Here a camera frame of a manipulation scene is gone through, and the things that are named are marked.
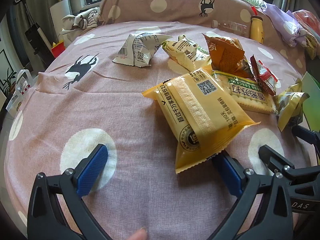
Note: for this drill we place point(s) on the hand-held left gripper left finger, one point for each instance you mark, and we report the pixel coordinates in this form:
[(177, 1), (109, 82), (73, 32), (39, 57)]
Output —
[(92, 171)]

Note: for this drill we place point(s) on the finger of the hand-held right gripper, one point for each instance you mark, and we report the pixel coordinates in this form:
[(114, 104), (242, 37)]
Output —
[(305, 133), (272, 155)]

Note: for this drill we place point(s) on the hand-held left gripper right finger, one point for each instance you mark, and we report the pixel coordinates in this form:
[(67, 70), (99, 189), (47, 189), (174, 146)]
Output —
[(226, 173)]

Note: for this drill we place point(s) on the small yellow-green snack packet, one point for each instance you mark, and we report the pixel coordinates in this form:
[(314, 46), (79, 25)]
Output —
[(290, 105)]

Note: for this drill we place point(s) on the green cardboard box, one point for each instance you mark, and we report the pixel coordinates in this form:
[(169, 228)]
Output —
[(312, 97)]

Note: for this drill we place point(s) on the soda cracker packet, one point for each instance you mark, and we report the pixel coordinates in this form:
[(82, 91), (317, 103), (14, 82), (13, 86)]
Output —
[(250, 95)]

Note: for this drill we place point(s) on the red snack packet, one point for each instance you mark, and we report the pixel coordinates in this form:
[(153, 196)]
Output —
[(266, 78)]

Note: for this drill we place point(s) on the large yellow snack packet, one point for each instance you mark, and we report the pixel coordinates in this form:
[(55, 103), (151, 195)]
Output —
[(197, 112)]

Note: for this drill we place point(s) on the orange snack packet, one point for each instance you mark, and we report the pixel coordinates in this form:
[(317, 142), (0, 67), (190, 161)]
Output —
[(225, 55)]

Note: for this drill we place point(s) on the pale yellow green-print snack packet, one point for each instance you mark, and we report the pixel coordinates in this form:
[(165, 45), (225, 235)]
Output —
[(183, 52)]

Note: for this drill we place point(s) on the white snack packet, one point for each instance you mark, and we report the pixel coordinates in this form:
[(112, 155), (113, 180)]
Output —
[(135, 47)]

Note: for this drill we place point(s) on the person's left hand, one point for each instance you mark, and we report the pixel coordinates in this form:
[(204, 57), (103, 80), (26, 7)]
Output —
[(137, 235)]

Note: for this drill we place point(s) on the pink polka dot bed sheet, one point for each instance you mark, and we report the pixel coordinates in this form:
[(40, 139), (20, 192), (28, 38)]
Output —
[(100, 100)]

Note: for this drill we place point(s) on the white shopping bag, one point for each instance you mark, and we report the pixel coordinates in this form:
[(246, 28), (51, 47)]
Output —
[(21, 87)]

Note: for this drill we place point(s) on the pink orange plastic bag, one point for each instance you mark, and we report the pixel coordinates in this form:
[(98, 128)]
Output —
[(307, 22)]

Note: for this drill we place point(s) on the purple plastic bag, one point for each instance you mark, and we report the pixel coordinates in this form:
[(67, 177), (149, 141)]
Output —
[(282, 22)]

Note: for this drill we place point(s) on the yellow bottle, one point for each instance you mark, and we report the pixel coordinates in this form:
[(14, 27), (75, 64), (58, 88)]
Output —
[(257, 30)]

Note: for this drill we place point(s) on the green potted plant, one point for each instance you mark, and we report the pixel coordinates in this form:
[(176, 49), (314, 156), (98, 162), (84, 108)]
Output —
[(8, 80)]

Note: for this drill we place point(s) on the red yellow small box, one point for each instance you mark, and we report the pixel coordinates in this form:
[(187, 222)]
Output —
[(58, 50)]

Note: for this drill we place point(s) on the clear plastic bottle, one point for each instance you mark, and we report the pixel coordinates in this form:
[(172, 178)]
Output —
[(232, 26)]

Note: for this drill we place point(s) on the black vacuum cleaner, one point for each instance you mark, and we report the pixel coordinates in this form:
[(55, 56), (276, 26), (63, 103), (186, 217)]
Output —
[(37, 40)]

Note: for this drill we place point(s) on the striped white cloth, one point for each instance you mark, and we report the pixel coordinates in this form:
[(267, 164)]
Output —
[(82, 20)]

